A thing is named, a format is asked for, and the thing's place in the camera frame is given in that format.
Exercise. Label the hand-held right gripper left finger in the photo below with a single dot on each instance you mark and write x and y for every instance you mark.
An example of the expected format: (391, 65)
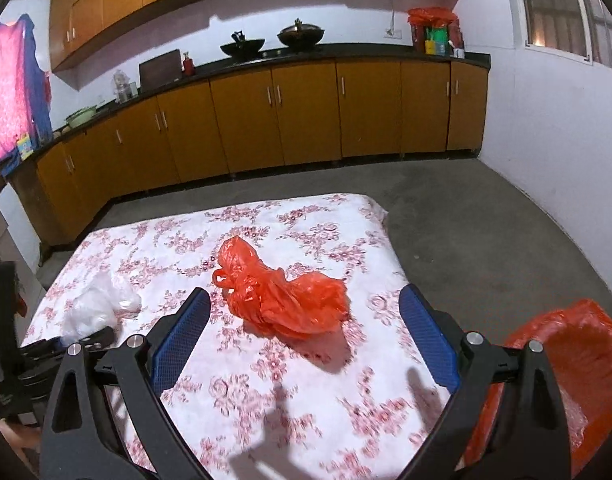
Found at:
(183, 340)

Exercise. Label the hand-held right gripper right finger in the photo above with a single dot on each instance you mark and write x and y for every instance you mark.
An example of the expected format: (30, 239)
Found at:
(431, 345)

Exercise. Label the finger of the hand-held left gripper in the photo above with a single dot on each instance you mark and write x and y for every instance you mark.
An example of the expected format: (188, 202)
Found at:
(98, 337)

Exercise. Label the small clear plastic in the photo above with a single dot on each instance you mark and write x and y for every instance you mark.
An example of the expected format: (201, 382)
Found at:
(93, 305)

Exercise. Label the orange plastic bag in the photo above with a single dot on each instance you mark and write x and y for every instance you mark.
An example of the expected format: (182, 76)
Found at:
(286, 305)

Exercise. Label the colourful small box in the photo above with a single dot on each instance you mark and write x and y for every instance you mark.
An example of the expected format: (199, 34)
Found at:
(25, 147)

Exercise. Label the floral tablecloth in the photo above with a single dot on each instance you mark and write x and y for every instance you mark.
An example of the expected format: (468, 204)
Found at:
(311, 230)

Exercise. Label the green bowl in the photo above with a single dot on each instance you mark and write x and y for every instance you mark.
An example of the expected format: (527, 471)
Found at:
(80, 117)

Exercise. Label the blue cloth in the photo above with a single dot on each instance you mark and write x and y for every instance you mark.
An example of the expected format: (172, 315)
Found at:
(39, 100)

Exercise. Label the pink cloth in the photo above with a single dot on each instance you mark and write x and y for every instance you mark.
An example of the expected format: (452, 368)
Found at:
(5, 95)

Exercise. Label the glass jar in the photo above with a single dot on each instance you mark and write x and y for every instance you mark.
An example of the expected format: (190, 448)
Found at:
(123, 90)

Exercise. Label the orange wooden base cabinets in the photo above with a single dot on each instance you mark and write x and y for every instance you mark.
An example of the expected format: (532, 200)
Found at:
(306, 110)

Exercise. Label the brown cutting board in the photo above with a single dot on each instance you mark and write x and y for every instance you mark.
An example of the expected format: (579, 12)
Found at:
(160, 70)

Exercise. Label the red bottle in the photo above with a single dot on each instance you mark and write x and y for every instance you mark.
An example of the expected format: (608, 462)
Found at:
(188, 66)

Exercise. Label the white cup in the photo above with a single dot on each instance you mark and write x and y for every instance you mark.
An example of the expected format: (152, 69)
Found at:
(458, 53)

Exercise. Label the black kitchen countertop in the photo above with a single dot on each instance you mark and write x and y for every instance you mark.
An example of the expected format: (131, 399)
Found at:
(376, 51)

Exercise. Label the green container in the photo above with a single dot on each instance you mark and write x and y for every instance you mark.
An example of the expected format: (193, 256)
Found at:
(436, 37)

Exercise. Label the black wok with brass item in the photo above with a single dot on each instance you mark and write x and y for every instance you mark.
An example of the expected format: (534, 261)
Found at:
(301, 37)

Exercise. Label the orange bag on containers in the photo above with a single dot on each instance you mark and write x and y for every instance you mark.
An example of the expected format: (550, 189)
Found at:
(431, 16)

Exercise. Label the window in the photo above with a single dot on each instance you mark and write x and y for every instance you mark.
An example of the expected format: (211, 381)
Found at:
(556, 10)

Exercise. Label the wall socket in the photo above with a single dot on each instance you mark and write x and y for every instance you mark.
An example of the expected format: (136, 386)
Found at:
(393, 33)

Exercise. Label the long orange wall cabinet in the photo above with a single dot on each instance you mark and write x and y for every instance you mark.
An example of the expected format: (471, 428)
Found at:
(115, 0)

